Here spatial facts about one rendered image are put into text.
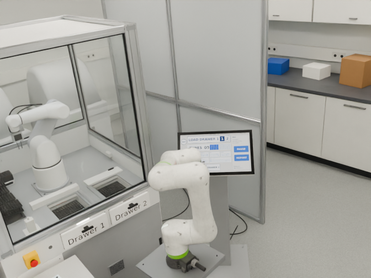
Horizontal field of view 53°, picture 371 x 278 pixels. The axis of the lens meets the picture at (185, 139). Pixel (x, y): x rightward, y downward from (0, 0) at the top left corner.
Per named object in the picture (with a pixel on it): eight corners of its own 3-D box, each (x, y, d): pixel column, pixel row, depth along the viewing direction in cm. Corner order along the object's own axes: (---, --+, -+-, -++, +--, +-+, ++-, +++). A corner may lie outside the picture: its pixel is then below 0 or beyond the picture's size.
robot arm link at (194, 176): (219, 246, 196) (209, 172, 164) (188, 250, 197) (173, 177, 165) (217, 227, 206) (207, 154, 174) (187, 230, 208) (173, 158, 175)
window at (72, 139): (145, 181, 245) (123, 32, 203) (12, 245, 198) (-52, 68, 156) (144, 180, 245) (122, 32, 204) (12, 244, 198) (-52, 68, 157)
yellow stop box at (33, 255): (41, 263, 205) (38, 254, 201) (28, 271, 201) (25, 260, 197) (38, 258, 208) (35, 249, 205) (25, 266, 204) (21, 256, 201)
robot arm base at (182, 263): (212, 266, 199) (211, 258, 196) (193, 284, 190) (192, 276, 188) (179, 245, 217) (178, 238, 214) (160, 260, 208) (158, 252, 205)
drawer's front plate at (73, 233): (109, 227, 232) (106, 213, 227) (65, 250, 216) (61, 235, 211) (107, 225, 233) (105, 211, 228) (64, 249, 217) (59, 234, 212)
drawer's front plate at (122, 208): (150, 205, 249) (148, 191, 245) (112, 225, 233) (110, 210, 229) (149, 204, 251) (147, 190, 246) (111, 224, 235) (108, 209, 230)
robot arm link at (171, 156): (176, 181, 186) (173, 159, 185) (154, 184, 187) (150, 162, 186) (181, 165, 222) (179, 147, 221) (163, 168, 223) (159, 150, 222)
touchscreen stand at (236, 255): (251, 293, 278) (250, 177, 233) (191, 293, 282) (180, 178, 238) (247, 246, 322) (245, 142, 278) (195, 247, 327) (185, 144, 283)
